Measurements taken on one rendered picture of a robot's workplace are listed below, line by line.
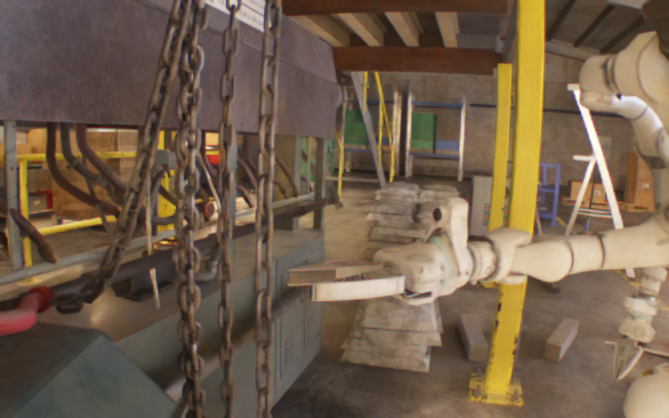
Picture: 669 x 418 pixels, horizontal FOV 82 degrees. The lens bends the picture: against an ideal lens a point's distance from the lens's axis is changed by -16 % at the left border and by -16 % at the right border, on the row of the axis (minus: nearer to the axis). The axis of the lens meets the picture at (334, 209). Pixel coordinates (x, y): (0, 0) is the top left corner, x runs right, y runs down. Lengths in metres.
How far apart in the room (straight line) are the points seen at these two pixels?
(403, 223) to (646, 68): 3.14
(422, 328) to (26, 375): 1.95
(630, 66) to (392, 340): 1.60
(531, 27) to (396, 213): 2.43
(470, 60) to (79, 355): 3.61
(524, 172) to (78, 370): 1.64
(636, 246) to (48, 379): 0.78
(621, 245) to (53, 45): 1.02
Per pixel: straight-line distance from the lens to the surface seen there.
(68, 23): 0.92
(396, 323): 2.16
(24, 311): 0.40
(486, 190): 5.15
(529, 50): 1.84
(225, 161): 0.46
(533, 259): 0.73
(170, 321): 1.12
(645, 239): 0.81
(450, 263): 0.61
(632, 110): 1.21
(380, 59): 3.86
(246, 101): 1.45
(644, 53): 1.01
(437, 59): 3.79
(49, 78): 0.88
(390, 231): 3.91
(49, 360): 0.37
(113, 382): 0.39
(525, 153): 1.79
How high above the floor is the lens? 1.00
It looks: 8 degrees down
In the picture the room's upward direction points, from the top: 3 degrees clockwise
